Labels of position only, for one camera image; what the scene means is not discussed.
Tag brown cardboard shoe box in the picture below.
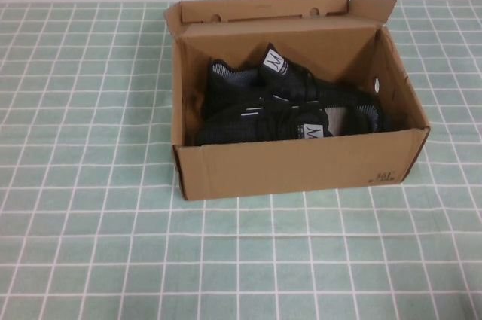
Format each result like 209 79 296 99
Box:
163 0 431 200

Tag black knit sneaker white stripes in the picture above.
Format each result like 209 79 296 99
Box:
203 41 377 117
194 98 384 147

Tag green white checked tablecloth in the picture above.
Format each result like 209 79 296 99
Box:
0 0 482 320

